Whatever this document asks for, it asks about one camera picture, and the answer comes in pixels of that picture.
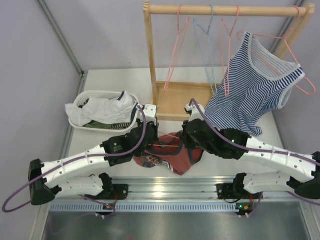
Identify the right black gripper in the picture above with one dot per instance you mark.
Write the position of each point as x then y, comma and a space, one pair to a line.
185, 137

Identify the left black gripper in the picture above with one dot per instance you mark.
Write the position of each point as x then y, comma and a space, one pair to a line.
153, 133

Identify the red tank top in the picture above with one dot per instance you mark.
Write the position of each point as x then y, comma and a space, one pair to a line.
178, 160

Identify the pink wire hanger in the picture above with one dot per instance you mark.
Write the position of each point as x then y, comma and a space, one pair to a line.
224, 27
180, 38
165, 144

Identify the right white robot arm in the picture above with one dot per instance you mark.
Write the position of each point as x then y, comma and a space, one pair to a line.
293, 173

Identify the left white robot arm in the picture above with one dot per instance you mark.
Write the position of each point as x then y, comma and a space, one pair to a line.
64, 177

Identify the blue striped tank top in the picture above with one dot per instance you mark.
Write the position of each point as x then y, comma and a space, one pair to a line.
259, 82

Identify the green garment in basket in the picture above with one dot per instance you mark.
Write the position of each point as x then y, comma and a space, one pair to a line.
97, 125

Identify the wooden clothes rack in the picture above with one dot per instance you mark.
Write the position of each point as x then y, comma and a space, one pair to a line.
171, 104

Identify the white garment in basket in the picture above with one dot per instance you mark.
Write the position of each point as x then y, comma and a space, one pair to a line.
117, 110

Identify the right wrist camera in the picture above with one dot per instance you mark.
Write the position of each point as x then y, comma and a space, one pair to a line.
194, 112

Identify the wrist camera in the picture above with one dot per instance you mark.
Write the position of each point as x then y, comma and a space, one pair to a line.
194, 112
150, 113

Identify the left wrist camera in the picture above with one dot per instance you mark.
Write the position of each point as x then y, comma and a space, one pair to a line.
150, 113

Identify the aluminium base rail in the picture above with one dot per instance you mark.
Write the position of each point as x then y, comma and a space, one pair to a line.
172, 188

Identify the grey slotted cable duct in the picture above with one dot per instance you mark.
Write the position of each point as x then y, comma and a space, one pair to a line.
151, 207

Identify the blue wire hanger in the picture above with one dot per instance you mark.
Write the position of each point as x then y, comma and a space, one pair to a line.
207, 55

